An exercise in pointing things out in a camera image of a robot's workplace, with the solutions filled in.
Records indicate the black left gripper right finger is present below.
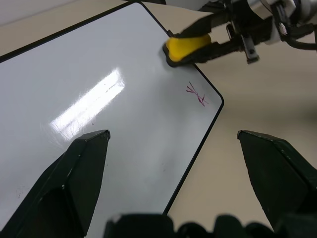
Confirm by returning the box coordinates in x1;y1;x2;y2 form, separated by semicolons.
237;129;317;235

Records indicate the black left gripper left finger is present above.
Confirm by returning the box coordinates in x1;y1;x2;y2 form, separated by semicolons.
0;129;111;238

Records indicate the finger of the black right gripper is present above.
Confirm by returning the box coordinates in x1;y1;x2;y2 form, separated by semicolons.
189;39;246;64
179;9;234;40

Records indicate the yellow eraser with black felt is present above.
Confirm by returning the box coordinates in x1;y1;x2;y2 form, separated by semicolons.
162;33;213;68

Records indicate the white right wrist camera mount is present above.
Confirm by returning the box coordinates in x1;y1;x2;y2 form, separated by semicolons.
247;0;290;46

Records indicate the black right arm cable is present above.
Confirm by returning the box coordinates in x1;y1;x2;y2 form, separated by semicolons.
284;23;317;52

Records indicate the white whiteboard with black frame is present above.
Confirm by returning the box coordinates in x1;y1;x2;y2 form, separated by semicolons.
0;1;225;238

